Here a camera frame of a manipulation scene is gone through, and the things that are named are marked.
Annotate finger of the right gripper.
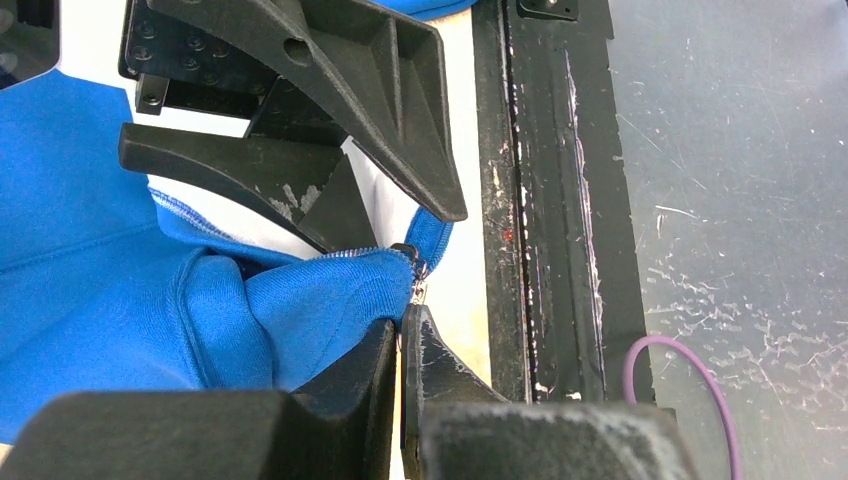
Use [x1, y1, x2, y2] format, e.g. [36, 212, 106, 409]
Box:
[151, 1, 468, 222]
[119, 123, 378, 253]

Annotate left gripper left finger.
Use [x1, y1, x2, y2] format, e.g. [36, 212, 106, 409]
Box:
[1, 321, 396, 479]

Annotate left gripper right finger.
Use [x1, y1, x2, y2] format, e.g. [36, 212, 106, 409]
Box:
[400, 304, 697, 479]

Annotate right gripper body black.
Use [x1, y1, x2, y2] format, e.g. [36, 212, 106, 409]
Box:
[118, 1, 348, 147]

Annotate blue zip jacket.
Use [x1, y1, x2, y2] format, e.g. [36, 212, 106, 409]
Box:
[1, 1, 469, 444]

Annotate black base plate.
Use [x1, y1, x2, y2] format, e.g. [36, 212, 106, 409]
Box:
[472, 1, 646, 403]

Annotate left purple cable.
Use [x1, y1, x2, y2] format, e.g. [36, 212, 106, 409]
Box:
[622, 335, 746, 480]

